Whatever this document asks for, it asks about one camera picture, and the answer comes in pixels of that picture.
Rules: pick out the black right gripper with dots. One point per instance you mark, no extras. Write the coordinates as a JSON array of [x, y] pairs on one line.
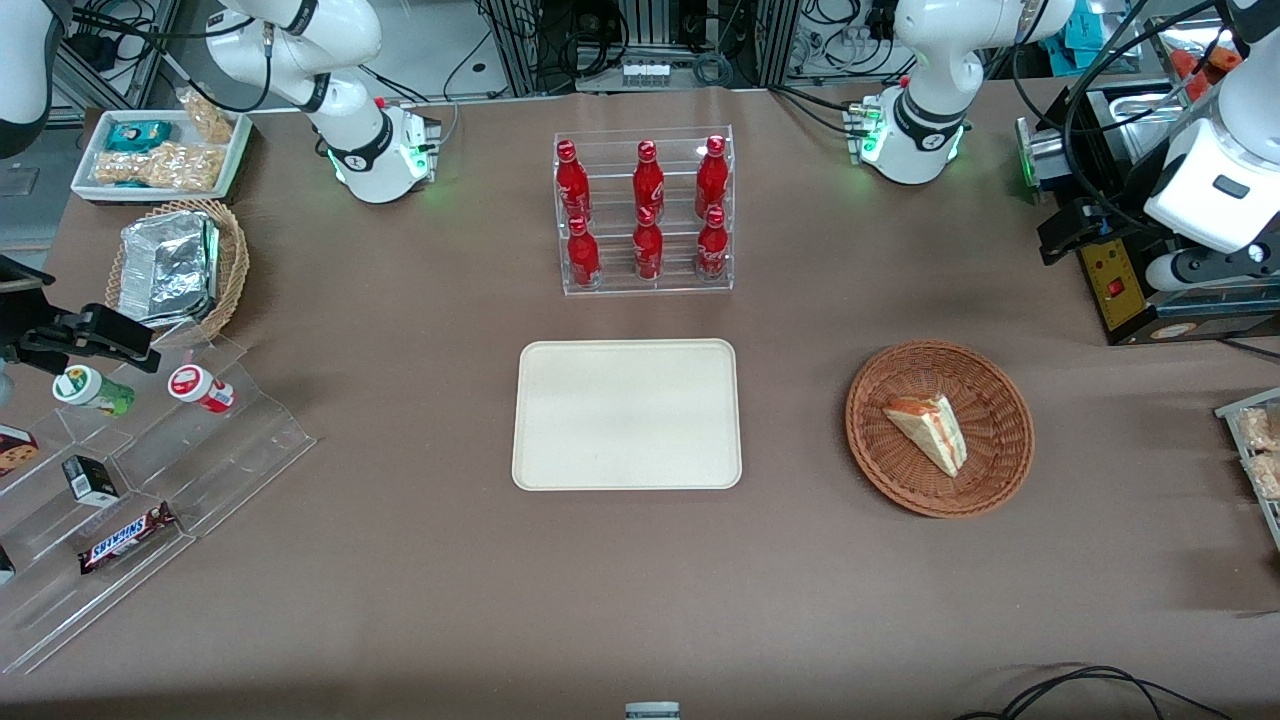
[[30, 333]]

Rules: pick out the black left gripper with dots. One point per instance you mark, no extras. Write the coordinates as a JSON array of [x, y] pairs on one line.
[[1128, 208]]

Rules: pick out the triangular sandwich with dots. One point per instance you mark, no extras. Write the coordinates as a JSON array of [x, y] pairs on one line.
[[935, 430]]

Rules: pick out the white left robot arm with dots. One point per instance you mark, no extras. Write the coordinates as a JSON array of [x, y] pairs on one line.
[[930, 70]]

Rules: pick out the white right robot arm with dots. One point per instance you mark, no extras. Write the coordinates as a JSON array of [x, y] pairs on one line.
[[340, 100]]

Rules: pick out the white rectangular snack tray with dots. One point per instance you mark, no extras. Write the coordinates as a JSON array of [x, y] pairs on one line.
[[90, 190]]

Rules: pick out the light tan wicker basket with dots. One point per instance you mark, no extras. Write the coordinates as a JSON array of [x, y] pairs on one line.
[[232, 260]]

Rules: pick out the brown round wicker basket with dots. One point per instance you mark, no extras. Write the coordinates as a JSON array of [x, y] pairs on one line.
[[895, 460]]

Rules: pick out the cream rectangular tray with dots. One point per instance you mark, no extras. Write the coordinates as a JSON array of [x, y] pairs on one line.
[[626, 415]]

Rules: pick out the green snack cup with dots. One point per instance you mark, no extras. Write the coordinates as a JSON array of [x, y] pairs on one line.
[[90, 390]]

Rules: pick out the black appliance with yellow panel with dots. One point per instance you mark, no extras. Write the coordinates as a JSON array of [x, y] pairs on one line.
[[1125, 295]]

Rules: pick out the silver foil packet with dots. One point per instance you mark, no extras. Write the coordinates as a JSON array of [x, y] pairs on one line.
[[165, 265]]

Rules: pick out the red snack cup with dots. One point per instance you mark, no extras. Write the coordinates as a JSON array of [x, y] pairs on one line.
[[200, 388]]

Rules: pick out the cookie snack box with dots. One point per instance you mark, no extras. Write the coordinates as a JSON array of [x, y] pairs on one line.
[[15, 450]]

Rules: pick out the small black carton box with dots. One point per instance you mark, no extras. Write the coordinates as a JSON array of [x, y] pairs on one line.
[[92, 482]]

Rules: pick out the clear acrylic stepped stand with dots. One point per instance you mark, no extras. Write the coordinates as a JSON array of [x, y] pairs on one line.
[[240, 450]]

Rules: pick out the large clear snack bag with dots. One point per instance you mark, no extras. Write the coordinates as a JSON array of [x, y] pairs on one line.
[[160, 167]]

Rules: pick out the Snickers chocolate bar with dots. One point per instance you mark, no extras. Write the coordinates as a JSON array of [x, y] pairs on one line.
[[127, 538]]

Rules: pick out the teal snack packet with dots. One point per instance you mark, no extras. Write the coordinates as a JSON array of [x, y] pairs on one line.
[[138, 135]]

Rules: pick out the dark small snack box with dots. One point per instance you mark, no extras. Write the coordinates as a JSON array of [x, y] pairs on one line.
[[5, 566]]

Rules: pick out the clear bag of nuts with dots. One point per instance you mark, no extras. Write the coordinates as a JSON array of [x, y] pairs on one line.
[[208, 118]]

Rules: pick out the clear wrapped rice cracker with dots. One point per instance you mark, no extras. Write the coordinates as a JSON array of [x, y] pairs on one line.
[[1268, 476], [1260, 428]]

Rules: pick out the red soda bottle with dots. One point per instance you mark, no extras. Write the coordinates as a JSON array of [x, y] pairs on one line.
[[583, 258], [572, 185], [648, 180], [712, 250], [648, 250], [711, 180]]

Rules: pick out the clear acrylic bottle rack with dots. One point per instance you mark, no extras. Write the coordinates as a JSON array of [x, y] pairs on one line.
[[610, 285]]

